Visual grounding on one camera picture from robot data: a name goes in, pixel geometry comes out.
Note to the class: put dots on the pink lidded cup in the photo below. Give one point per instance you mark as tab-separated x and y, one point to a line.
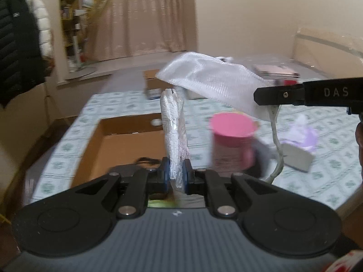
229	147

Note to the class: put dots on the plastic-wrapped beige headboard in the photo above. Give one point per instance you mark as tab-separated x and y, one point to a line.
326	51

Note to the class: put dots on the cardboard tray box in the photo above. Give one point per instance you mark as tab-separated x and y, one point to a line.
119	147

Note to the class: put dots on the dark grey cap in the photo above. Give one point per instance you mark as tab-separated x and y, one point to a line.
127	167

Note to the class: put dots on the lavender cloth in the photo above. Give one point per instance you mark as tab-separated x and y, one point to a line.
300	133

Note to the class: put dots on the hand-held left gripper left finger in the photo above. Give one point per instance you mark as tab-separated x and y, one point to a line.
166	175

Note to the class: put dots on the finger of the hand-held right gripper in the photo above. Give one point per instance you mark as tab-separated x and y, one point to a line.
280	95

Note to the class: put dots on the grey cloth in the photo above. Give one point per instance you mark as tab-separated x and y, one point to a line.
265	150

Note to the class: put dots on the white down jacket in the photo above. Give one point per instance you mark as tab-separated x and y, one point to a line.
42	25

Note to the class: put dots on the white rectangular pack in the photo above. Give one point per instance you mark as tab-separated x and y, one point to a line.
297	157

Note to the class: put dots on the stack of books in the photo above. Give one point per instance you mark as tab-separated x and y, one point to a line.
275	72

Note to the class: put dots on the black down jacket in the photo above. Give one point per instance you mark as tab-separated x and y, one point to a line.
17	48

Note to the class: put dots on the light green cloth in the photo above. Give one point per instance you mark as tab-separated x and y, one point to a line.
158	203

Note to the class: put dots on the grey bed sheet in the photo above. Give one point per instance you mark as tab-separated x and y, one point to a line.
127	73

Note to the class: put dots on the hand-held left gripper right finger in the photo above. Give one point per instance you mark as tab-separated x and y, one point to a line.
187	177

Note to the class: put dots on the small cardboard box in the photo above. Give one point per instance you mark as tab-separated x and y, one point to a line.
153	82

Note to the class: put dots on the beige curtain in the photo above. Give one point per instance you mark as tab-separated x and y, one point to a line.
147	19

